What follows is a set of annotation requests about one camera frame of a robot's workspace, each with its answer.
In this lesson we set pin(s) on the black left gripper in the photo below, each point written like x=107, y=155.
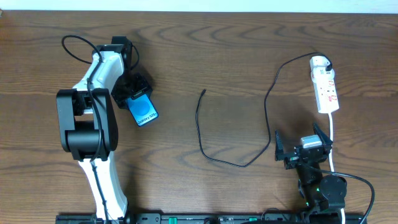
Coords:
x=131, y=94

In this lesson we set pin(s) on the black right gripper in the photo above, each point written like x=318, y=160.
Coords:
x=300, y=156

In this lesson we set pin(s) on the blue Galaxy smartphone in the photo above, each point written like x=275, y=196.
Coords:
x=142, y=110

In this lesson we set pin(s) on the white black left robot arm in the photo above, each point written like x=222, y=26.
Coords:
x=89, y=130

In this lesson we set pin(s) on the white power strip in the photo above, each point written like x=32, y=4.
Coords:
x=322, y=75

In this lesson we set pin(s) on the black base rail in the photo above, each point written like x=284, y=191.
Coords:
x=269, y=217

